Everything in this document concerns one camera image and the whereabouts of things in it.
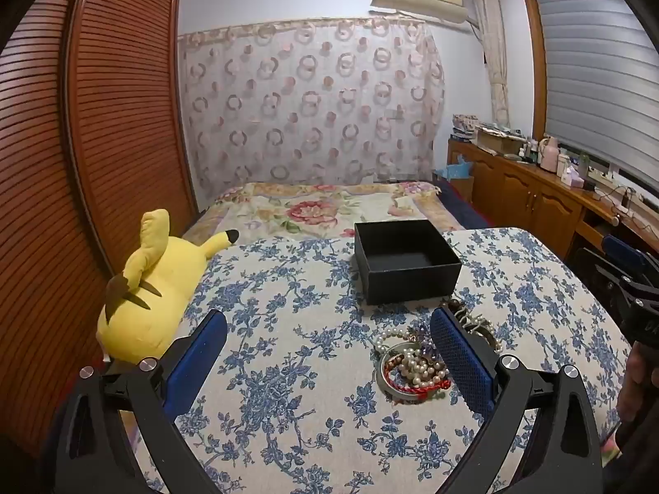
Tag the silver bangle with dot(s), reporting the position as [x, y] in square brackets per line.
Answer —
[394, 391]

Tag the person's right hand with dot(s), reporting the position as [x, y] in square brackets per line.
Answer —
[641, 383]

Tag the pink kettle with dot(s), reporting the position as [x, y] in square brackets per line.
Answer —
[550, 154]

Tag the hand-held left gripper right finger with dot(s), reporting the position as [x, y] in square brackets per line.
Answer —
[461, 365]

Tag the light blue bag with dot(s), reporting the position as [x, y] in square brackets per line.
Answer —
[455, 175]

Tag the black box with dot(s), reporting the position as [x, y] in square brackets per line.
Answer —
[406, 262]

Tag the white power strip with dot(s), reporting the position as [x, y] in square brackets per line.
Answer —
[601, 175]

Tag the yellow plush toy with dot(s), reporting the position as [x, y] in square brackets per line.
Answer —
[146, 293]

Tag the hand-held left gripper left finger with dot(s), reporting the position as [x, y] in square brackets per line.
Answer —
[198, 360]

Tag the cardboard box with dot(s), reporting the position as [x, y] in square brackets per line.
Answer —
[497, 140]

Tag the tissue box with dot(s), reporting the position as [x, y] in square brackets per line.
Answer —
[571, 176]

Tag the blue floral cloth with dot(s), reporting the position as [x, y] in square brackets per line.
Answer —
[309, 370]

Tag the pink floral bedspread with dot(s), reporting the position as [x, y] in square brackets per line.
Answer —
[309, 211]

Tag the grey window blind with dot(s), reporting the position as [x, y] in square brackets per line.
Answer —
[602, 72]

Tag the wooden cabinet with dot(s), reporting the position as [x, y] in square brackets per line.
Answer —
[525, 198]

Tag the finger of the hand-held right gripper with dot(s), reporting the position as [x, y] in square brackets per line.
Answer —
[615, 275]
[624, 253]

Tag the slatted wooden wardrobe door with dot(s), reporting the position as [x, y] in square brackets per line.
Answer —
[128, 113]
[36, 216]

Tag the beige window curtain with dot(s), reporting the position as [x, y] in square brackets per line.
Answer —
[491, 51]

